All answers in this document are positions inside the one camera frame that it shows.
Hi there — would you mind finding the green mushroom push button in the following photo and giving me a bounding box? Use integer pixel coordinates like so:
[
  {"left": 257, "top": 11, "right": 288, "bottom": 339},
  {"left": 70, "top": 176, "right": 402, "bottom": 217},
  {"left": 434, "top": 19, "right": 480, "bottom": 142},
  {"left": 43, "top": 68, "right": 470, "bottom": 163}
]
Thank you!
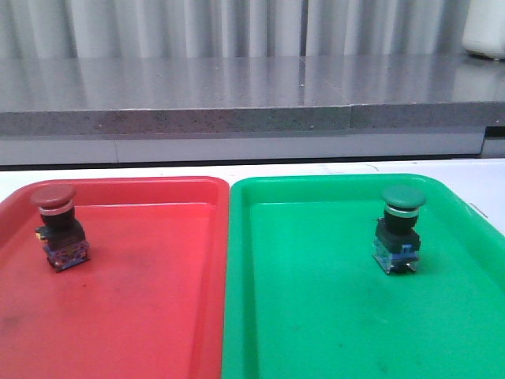
[{"left": 372, "top": 185, "right": 426, "bottom": 275}]

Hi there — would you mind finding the red mushroom push button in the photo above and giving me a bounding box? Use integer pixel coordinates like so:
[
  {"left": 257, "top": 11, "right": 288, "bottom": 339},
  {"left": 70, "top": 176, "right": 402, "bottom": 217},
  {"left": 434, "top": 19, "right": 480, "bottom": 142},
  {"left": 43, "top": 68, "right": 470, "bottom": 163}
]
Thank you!
[{"left": 31, "top": 184, "right": 90, "bottom": 272}]

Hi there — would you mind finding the grey stone counter slab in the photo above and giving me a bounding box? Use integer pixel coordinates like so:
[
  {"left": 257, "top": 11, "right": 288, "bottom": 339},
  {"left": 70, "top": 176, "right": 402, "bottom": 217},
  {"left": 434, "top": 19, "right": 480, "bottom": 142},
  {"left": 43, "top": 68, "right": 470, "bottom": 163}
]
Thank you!
[{"left": 1, "top": 54, "right": 504, "bottom": 138}]

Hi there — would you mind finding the green plastic tray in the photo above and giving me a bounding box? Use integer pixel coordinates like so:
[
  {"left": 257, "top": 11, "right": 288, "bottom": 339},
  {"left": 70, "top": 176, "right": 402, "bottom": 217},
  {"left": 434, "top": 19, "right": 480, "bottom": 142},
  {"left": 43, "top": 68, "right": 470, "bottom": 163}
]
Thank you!
[{"left": 222, "top": 174, "right": 504, "bottom": 378}]

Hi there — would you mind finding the red plastic tray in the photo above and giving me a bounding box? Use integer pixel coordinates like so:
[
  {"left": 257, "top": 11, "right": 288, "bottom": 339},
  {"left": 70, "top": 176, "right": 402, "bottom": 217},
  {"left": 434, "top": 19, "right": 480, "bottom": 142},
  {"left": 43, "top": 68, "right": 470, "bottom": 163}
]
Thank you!
[{"left": 1, "top": 177, "right": 229, "bottom": 378}]

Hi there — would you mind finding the white container in background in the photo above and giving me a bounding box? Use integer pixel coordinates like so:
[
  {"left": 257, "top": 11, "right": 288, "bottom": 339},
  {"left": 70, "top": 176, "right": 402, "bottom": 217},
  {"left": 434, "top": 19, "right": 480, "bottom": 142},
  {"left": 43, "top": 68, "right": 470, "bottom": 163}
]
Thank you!
[{"left": 462, "top": 0, "right": 505, "bottom": 60}]

